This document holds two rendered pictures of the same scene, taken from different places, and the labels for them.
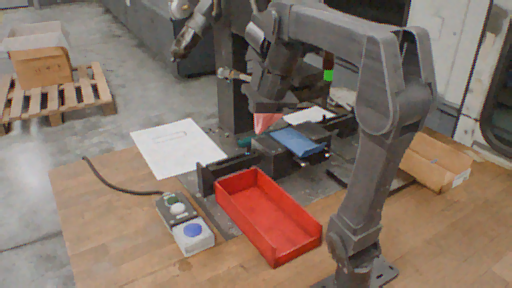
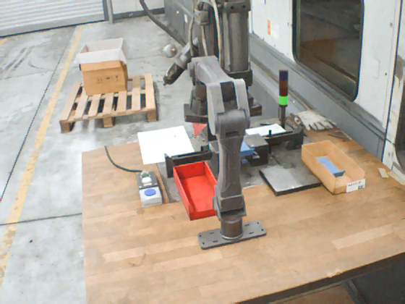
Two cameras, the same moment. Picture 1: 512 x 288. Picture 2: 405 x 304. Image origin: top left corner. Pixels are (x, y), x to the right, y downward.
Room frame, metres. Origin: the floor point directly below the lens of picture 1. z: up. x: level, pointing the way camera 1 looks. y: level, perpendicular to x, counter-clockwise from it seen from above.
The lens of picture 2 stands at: (-0.46, -0.44, 1.70)
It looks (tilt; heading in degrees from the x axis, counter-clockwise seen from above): 28 degrees down; 20
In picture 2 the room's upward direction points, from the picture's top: 4 degrees counter-clockwise
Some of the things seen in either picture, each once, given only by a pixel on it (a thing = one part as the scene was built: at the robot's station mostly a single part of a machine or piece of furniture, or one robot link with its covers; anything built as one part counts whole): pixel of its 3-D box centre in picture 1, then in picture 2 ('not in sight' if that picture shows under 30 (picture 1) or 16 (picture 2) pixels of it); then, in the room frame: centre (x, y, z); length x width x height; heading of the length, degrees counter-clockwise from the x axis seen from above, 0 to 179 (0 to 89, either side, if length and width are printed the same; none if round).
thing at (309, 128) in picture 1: (292, 137); (238, 144); (0.88, -0.10, 0.98); 0.20 x 0.10 x 0.01; 122
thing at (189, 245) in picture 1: (194, 240); (151, 200); (0.58, 0.13, 0.90); 0.07 x 0.07 x 0.06; 32
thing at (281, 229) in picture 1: (264, 211); (198, 188); (0.64, -0.02, 0.93); 0.25 x 0.12 x 0.06; 32
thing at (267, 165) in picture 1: (291, 150); (239, 153); (0.88, -0.10, 0.94); 0.20 x 0.10 x 0.07; 122
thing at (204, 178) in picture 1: (211, 176); (174, 163); (0.75, 0.11, 0.95); 0.06 x 0.03 x 0.09; 122
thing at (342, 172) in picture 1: (370, 176); (289, 177); (0.80, -0.30, 0.91); 0.17 x 0.16 x 0.02; 122
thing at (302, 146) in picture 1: (296, 138); (238, 144); (0.84, -0.11, 1.00); 0.15 x 0.07 x 0.03; 32
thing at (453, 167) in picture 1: (417, 155); (332, 166); (0.87, -0.45, 0.93); 0.25 x 0.13 x 0.08; 32
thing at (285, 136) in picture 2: (332, 126); (279, 140); (1.01, -0.23, 0.95); 0.15 x 0.03 x 0.10; 122
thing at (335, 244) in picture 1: (353, 243); (228, 205); (0.47, -0.17, 1.00); 0.09 x 0.06 x 0.06; 121
